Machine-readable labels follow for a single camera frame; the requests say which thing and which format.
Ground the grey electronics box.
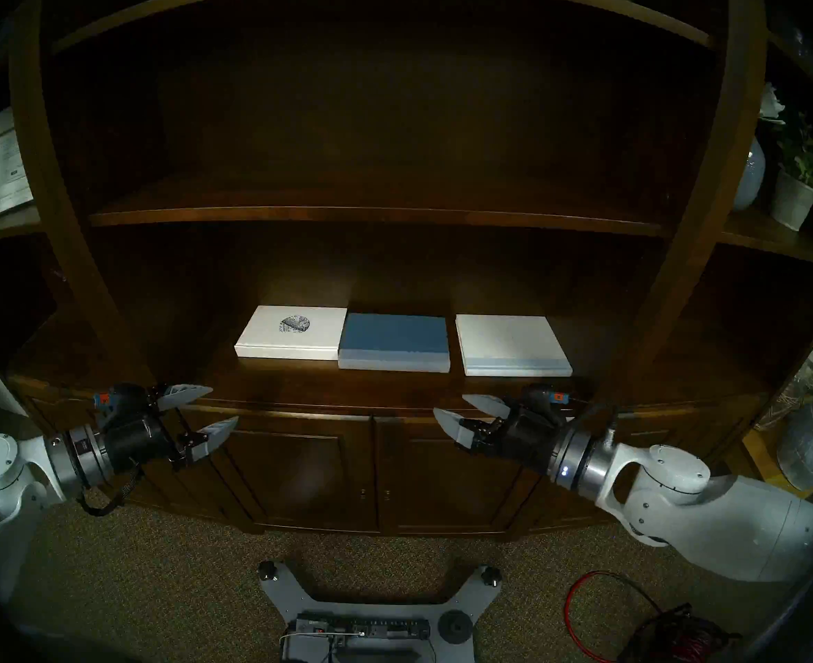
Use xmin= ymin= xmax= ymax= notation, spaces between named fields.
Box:
xmin=286 ymin=613 xmax=442 ymax=663

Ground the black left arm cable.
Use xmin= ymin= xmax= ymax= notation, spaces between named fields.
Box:
xmin=75 ymin=465 xmax=145 ymax=517

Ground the dark wooden bookshelf cabinet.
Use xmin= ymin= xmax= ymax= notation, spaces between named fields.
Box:
xmin=0 ymin=0 xmax=813 ymax=538

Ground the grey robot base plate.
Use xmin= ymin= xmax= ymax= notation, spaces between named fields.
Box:
xmin=257 ymin=560 xmax=503 ymax=663

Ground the blue hardcover book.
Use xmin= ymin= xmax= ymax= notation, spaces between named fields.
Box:
xmin=338 ymin=314 xmax=451 ymax=374

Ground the clear glass jar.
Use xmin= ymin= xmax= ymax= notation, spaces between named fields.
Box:
xmin=752 ymin=347 xmax=813 ymax=431

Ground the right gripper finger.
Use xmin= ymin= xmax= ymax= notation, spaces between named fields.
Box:
xmin=433 ymin=407 xmax=483 ymax=452
xmin=462 ymin=394 xmax=514 ymax=421

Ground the white round vase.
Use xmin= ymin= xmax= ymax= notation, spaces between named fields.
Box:
xmin=731 ymin=137 xmax=766 ymax=212

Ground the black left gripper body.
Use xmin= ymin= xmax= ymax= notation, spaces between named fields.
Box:
xmin=103 ymin=413 xmax=179 ymax=472

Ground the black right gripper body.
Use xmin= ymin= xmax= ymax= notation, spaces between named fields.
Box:
xmin=479 ymin=406 xmax=566 ymax=472

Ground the white book with blue stripe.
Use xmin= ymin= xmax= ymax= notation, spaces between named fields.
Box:
xmin=456 ymin=314 xmax=574 ymax=377

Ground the left wrist camera orange tag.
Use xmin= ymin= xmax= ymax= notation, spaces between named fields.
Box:
xmin=94 ymin=384 xmax=155 ymax=417

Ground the right wrist camera orange tag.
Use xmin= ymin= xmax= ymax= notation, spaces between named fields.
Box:
xmin=524 ymin=384 xmax=570 ymax=410

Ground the white orchid flower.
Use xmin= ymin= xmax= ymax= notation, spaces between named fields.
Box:
xmin=759 ymin=81 xmax=787 ymax=125

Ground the white book with round print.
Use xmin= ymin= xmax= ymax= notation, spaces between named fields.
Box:
xmin=234 ymin=305 xmax=348 ymax=361

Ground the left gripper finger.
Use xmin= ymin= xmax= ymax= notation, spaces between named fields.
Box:
xmin=175 ymin=416 xmax=240 ymax=470
xmin=147 ymin=384 xmax=214 ymax=412

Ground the black round base disc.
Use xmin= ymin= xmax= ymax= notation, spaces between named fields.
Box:
xmin=441 ymin=610 xmax=473 ymax=645

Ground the red cable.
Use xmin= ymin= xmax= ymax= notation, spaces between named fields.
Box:
xmin=564 ymin=570 xmax=690 ymax=663

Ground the wrist camera orange tag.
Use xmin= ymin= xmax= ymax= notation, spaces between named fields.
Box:
xmin=524 ymin=384 xmax=570 ymax=410
xmin=94 ymin=384 xmax=155 ymax=417

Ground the green plant in white pot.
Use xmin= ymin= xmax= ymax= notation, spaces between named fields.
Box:
xmin=769 ymin=113 xmax=813 ymax=232

